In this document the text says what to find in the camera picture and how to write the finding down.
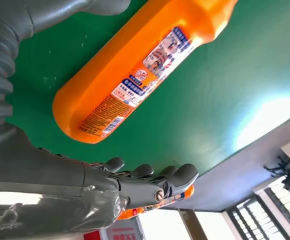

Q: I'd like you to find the red and white sign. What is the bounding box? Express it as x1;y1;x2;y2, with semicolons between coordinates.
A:
83;225;147;240

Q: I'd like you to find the brown wooden post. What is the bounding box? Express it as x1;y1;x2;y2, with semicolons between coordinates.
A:
178;209;208;240

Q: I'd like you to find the dark framed window grille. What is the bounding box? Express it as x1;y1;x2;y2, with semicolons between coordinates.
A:
226;195;290;240
264;175;290;239

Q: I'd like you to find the black stand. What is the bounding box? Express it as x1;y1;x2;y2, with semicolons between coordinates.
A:
263;155;290;181

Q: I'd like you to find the orange bottle with printed label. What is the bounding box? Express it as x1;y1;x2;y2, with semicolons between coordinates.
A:
116;184;195;221

